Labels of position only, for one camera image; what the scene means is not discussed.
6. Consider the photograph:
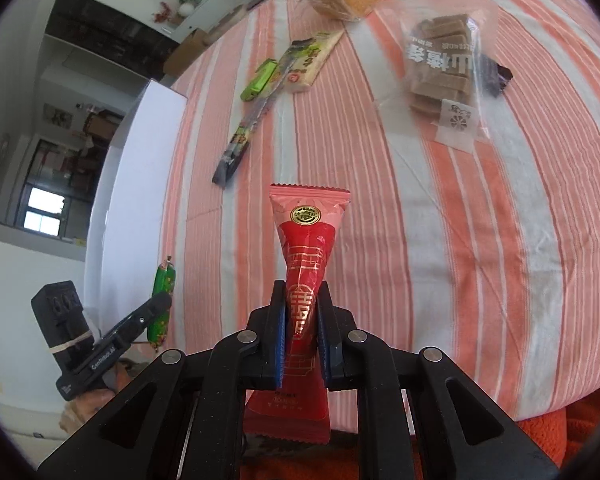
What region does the green sausage stick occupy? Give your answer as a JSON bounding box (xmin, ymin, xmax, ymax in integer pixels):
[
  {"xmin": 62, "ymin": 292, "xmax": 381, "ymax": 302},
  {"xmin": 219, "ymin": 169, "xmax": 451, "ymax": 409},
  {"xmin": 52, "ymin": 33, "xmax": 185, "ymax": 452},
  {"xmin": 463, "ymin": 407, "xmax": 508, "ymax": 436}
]
[{"xmin": 147, "ymin": 256, "xmax": 176, "ymax": 351}]

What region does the long black candy packet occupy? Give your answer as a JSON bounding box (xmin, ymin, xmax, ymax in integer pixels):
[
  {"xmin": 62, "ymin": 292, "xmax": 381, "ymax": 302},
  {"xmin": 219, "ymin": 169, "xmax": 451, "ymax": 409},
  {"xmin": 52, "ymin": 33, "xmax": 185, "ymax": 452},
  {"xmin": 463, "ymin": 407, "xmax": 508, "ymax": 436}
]
[{"xmin": 212, "ymin": 38, "xmax": 313, "ymax": 188}]

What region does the bag of brown biscuits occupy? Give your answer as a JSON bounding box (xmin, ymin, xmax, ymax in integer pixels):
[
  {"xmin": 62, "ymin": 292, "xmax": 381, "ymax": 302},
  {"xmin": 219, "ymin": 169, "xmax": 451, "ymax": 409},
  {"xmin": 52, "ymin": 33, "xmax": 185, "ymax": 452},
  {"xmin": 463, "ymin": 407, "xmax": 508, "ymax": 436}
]
[{"xmin": 376, "ymin": 0, "xmax": 498, "ymax": 154}]

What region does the green cracker packet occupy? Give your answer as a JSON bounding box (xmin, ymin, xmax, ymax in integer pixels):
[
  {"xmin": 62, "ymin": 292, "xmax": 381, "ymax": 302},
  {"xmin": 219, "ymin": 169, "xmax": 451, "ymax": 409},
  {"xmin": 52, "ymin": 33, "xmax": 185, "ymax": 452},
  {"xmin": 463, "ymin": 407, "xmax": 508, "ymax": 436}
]
[{"xmin": 240, "ymin": 58, "xmax": 278, "ymax": 102}]

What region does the white board box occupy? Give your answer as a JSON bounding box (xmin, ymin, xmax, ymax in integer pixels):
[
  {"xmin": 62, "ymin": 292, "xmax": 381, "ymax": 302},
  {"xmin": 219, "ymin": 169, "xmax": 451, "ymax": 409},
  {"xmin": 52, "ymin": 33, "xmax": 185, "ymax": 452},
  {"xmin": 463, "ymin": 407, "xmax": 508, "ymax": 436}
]
[{"xmin": 81, "ymin": 80, "xmax": 186, "ymax": 336}]

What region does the dark glass cabinet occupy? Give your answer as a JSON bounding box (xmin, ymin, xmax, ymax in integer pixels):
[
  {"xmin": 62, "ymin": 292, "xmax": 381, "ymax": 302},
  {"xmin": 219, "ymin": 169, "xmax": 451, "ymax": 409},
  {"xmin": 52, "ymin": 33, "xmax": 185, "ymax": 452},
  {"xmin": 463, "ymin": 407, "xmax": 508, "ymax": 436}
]
[{"xmin": 45, "ymin": 0, "xmax": 178, "ymax": 79}]

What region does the cardboard box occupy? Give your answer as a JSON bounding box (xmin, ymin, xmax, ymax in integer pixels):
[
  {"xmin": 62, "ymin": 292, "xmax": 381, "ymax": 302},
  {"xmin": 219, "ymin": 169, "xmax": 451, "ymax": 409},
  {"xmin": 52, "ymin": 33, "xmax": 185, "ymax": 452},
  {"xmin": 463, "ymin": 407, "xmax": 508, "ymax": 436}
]
[{"xmin": 163, "ymin": 29, "xmax": 211, "ymax": 78}]

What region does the red flower vase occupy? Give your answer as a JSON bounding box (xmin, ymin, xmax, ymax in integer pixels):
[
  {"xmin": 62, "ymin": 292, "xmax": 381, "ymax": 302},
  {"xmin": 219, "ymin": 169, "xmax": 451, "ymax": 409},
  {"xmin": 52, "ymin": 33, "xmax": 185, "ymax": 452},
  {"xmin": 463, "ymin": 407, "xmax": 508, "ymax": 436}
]
[{"xmin": 152, "ymin": 1, "xmax": 173, "ymax": 24}]

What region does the white rice cracker packet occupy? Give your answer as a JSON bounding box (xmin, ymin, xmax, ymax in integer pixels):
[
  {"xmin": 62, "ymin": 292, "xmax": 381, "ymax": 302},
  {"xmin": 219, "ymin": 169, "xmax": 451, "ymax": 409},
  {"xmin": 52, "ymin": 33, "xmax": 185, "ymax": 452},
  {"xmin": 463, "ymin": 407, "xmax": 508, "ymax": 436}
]
[{"xmin": 285, "ymin": 29, "xmax": 344, "ymax": 93}]

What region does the person's left hand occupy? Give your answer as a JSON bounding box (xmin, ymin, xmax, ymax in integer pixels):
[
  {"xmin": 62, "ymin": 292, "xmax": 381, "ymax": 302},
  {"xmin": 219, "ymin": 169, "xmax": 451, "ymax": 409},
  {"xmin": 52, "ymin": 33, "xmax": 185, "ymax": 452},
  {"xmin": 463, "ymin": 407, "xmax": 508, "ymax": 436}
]
[{"xmin": 59, "ymin": 360, "xmax": 147, "ymax": 436}]

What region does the red snack packet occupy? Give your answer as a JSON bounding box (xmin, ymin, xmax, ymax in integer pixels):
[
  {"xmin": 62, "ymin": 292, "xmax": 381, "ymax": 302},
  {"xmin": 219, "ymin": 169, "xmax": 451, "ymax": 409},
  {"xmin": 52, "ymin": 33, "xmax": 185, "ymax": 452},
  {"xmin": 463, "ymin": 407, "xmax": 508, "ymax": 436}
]
[{"xmin": 245, "ymin": 184, "xmax": 350, "ymax": 444}]

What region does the striped orange tablecloth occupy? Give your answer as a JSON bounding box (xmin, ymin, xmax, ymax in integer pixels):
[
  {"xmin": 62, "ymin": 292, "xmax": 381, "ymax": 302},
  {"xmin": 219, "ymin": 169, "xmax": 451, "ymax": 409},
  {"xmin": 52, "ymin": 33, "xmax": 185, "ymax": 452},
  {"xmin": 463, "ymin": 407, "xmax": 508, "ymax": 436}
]
[{"xmin": 161, "ymin": 0, "xmax": 600, "ymax": 419}]

